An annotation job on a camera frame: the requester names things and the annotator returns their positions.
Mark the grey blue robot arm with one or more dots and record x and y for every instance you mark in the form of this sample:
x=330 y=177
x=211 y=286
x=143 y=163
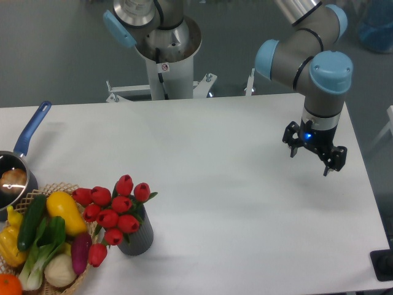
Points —
x=305 y=62

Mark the yellow bell pepper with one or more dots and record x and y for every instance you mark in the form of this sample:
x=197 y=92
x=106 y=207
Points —
x=9 y=239

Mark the red tulip bouquet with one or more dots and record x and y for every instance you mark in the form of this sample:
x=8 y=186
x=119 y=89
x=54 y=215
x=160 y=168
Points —
x=115 y=212

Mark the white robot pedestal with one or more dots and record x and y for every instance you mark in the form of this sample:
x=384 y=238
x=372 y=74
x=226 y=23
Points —
x=169 y=58

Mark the orange fruit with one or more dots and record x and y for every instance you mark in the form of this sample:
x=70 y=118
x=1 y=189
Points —
x=10 y=285

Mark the purple eggplant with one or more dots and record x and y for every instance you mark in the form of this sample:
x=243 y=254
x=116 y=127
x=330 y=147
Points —
x=79 y=252

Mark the black device at table edge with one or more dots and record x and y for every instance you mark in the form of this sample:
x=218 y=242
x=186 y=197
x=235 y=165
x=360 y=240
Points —
x=382 y=264

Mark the browned bread in pan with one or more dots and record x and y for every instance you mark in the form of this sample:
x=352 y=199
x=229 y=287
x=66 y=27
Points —
x=13 y=181

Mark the yellow squash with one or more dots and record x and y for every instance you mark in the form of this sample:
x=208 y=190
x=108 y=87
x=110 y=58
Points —
x=61 y=204

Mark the white frame at right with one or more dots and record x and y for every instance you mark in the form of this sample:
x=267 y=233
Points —
x=383 y=135

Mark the woven wicker basket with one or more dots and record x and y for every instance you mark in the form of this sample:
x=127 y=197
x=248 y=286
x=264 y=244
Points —
x=46 y=288

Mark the green bok choy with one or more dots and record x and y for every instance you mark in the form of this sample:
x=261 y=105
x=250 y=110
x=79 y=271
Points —
x=50 y=237

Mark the green cucumber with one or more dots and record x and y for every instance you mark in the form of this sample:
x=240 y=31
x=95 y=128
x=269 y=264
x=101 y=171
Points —
x=31 y=221

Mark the blue handled saucepan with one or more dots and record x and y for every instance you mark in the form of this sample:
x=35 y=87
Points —
x=16 y=159

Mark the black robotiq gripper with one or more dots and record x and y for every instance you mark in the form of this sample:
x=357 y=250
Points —
x=317 y=133

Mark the blue plastic container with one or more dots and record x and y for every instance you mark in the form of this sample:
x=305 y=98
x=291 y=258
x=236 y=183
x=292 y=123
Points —
x=375 y=26

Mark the white onion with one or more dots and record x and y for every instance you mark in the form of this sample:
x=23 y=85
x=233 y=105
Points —
x=59 y=272

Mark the dark grey ribbed vase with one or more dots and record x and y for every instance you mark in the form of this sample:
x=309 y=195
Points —
x=139 y=242

